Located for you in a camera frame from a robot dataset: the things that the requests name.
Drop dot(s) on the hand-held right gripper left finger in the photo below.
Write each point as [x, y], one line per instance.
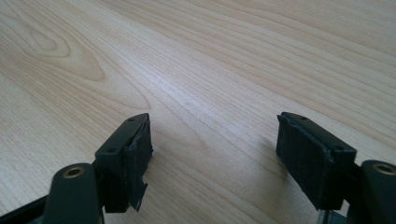
[124, 161]

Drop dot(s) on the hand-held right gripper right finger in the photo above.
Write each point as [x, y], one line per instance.
[311, 155]

